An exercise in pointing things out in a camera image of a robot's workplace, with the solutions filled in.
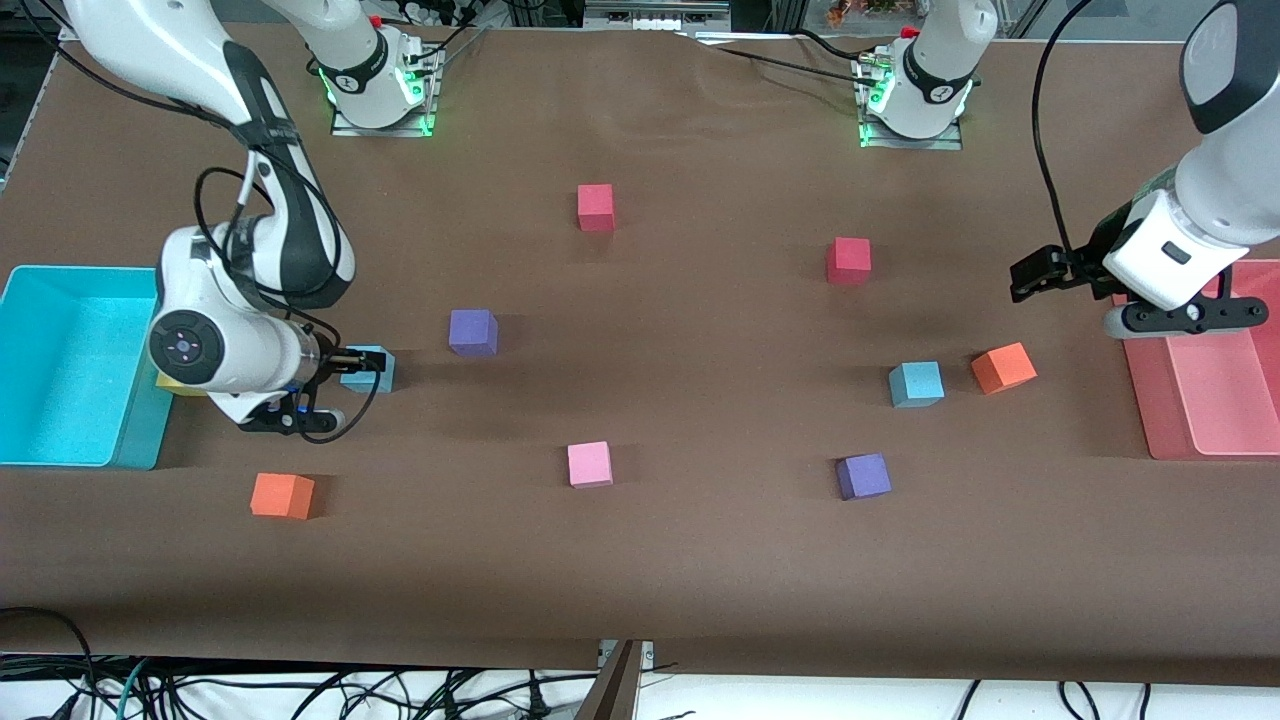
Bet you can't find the light blue foam block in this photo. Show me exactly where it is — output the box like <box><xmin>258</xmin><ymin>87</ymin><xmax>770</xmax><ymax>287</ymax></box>
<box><xmin>340</xmin><ymin>345</ymin><xmax>397</xmax><ymax>394</ymax></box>
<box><xmin>889</xmin><ymin>361</ymin><xmax>946</xmax><ymax>409</ymax></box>

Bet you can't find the orange foam block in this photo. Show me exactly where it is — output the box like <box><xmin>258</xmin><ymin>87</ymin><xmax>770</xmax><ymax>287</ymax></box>
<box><xmin>970</xmin><ymin>342</ymin><xmax>1038</xmax><ymax>396</ymax></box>
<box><xmin>250</xmin><ymin>472</ymin><xmax>316</xmax><ymax>521</ymax></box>

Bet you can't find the purple foam block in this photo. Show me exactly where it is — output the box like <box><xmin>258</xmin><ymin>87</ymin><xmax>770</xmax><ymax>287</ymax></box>
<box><xmin>836</xmin><ymin>453</ymin><xmax>893</xmax><ymax>501</ymax></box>
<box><xmin>448</xmin><ymin>309</ymin><xmax>499</xmax><ymax>358</ymax></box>

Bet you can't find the pink plastic bin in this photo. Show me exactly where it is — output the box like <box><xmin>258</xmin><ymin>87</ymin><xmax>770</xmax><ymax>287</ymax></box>
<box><xmin>1115</xmin><ymin>260</ymin><xmax>1280</xmax><ymax>461</ymax></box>

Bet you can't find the red foam block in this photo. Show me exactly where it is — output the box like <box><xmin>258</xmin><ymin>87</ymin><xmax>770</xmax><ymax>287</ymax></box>
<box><xmin>826</xmin><ymin>237</ymin><xmax>872</xmax><ymax>287</ymax></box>
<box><xmin>577</xmin><ymin>183</ymin><xmax>616</xmax><ymax>233</ymax></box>

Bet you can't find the pink foam block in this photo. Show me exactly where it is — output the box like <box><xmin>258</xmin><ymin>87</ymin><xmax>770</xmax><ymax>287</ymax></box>
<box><xmin>567</xmin><ymin>441</ymin><xmax>614</xmax><ymax>489</ymax></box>

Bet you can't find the cyan plastic bin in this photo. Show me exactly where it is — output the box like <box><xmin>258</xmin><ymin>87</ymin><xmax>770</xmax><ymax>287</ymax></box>
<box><xmin>0</xmin><ymin>265</ymin><xmax>179</xmax><ymax>471</ymax></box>

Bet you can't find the brown paper table cover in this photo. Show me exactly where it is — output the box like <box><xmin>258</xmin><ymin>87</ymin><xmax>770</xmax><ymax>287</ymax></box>
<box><xmin>0</xmin><ymin>18</ymin><xmax>1280</xmax><ymax>689</ymax></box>

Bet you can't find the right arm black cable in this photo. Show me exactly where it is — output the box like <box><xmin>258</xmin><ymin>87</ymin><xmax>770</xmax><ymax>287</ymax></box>
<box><xmin>20</xmin><ymin>0</ymin><xmax>387</xmax><ymax>444</ymax></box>

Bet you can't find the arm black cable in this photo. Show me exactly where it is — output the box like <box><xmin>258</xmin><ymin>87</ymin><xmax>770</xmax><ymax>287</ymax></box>
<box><xmin>1033</xmin><ymin>0</ymin><xmax>1096</xmax><ymax>259</ymax></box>
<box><xmin>20</xmin><ymin>0</ymin><xmax>387</xmax><ymax>444</ymax></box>

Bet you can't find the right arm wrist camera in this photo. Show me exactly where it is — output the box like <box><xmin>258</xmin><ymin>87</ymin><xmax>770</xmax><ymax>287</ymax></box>
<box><xmin>238</xmin><ymin>393</ymin><xmax>348</xmax><ymax>442</ymax></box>

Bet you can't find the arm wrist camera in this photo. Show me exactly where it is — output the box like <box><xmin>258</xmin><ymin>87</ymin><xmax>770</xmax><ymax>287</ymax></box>
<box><xmin>1104</xmin><ymin>295</ymin><xmax>1270</xmax><ymax>342</ymax></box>
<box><xmin>238</xmin><ymin>393</ymin><xmax>348</xmax><ymax>442</ymax></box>

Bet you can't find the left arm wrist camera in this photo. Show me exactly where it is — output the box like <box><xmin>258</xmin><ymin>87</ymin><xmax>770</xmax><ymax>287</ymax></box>
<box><xmin>1104</xmin><ymin>295</ymin><xmax>1270</xmax><ymax>342</ymax></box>

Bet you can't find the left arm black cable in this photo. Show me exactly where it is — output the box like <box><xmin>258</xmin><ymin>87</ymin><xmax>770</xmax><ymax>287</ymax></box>
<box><xmin>1033</xmin><ymin>0</ymin><xmax>1096</xmax><ymax>259</ymax></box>

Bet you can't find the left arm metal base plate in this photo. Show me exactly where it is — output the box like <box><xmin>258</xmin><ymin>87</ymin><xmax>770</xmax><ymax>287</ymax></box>
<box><xmin>858</xmin><ymin>50</ymin><xmax>966</xmax><ymax>151</ymax></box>

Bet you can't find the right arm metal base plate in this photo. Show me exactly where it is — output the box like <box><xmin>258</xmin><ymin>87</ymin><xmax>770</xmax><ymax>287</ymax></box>
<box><xmin>330</xmin><ymin>45</ymin><xmax>441</xmax><ymax>139</ymax></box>

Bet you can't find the black base power cable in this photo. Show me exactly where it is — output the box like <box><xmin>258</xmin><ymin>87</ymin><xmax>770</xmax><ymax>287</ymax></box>
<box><xmin>690</xmin><ymin>28</ymin><xmax>871</xmax><ymax>79</ymax></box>
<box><xmin>400</xmin><ymin>5</ymin><xmax>493</xmax><ymax>73</ymax></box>

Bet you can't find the teal floor cable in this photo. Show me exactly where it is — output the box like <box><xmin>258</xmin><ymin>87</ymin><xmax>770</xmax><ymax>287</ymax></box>
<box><xmin>113</xmin><ymin>655</ymin><xmax>153</xmax><ymax>720</ymax></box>

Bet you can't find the aluminium table edge rail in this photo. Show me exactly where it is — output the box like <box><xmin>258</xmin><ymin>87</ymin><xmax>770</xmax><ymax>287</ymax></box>
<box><xmin>0</xmin><ymin>55</ymin><xmax>59</xmax><ymax>191</ymax></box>

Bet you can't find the grey metal bracket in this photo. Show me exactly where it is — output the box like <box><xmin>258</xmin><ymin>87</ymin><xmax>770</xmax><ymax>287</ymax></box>
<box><xmin>597</xmin><ymin>640</ymin><xmax>656</xmax><ymax>673</ymax></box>

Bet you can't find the dark camera support post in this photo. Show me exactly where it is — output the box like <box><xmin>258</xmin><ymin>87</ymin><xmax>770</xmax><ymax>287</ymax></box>
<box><xmin>575</xmin><ymin>640</ymin><xmax>643</xmax><ymax>720</ymax></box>

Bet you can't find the silver aluminium frame rail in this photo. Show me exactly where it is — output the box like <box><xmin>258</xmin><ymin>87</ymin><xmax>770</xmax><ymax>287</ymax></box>
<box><xmin>585</xmin><ymin>0</ymin><xmax>731</xmax><ymax>31</ymax></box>

